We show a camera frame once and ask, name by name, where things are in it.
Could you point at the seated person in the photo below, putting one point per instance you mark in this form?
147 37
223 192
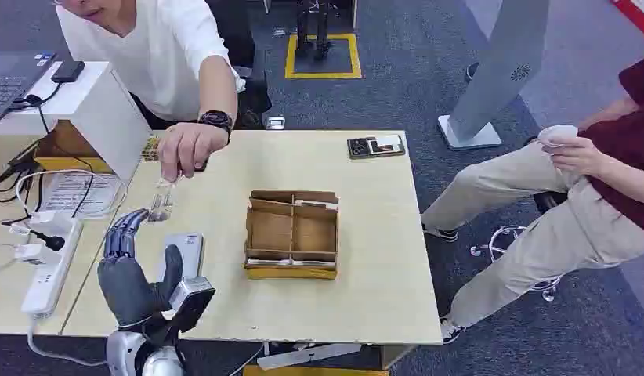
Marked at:
576 228

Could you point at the black plug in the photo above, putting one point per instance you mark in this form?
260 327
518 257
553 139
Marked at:
52 241

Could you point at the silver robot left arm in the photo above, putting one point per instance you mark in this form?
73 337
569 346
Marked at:
122 354

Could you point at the white cup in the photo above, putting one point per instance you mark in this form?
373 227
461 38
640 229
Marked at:
556 133

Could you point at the white bar under desk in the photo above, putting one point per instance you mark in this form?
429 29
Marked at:
306 356

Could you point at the white charger block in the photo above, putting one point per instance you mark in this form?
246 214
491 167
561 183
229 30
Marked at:
48 222

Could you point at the black robot stand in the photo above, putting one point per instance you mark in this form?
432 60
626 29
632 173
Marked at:
312 26

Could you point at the small metal floor plate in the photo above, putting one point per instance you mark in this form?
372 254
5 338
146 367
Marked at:
275 123

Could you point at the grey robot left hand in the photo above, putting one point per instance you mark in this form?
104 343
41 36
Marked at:
127 290

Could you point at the chrome office chair base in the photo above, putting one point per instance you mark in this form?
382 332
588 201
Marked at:
496 244

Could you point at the black phone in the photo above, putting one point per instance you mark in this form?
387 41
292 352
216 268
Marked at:
358 147

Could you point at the card stack in box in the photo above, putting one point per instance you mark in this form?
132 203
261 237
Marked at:
317 204
291 263

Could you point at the grey laptop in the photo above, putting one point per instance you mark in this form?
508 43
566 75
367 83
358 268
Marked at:
10 78

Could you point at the small patterned card pack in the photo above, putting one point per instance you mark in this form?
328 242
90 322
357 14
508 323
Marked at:
150 149

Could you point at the card with dark print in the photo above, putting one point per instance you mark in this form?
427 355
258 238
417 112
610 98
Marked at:
387 145

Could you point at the seated person's hand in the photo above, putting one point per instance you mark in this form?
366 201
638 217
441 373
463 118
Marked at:
579 155

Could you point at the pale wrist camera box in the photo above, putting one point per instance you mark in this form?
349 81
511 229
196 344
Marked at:
191 300

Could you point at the wooden card box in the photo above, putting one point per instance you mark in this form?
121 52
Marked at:
291 236

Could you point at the clear sleeved card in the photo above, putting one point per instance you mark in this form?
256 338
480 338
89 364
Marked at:
161 203

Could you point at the printed paper sheet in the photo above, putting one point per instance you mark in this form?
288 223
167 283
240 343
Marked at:
67 193

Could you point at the grey floor stand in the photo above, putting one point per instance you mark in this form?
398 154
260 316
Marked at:
501 62

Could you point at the person's left hand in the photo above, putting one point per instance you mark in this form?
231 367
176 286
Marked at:
189 145

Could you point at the black power adapter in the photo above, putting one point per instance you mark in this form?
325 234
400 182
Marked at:
68 71

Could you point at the white power strip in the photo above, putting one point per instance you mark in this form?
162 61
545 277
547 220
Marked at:
49 275

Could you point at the white desk riser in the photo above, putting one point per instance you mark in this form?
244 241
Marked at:
101 117

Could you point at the black wristwatch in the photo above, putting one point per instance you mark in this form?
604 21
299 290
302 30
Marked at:
216 119

